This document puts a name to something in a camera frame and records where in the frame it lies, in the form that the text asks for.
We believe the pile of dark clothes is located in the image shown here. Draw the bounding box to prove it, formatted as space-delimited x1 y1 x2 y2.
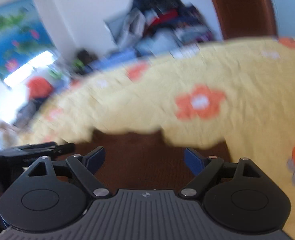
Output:
105 0 215 56

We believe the lotus pond wall painting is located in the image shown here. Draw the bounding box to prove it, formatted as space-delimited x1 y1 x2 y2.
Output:
0 0 56 80

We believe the brown knitted sweater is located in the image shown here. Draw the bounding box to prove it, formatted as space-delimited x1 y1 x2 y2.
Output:
75 129 194 193

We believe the blue quilted blanket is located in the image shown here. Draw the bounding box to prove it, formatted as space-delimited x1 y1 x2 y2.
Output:
86 48 142 74

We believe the brown wooden door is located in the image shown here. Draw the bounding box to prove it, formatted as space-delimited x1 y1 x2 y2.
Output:
212 0 277 40

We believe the yellow floral bed quilt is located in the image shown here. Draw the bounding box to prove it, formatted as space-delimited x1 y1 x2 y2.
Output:
18 37 295 239

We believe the black bag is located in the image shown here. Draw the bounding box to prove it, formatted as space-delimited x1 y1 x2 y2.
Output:
73 49 98 75

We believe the orange red garment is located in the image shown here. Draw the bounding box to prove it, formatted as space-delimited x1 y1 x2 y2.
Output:
26 76 54 100

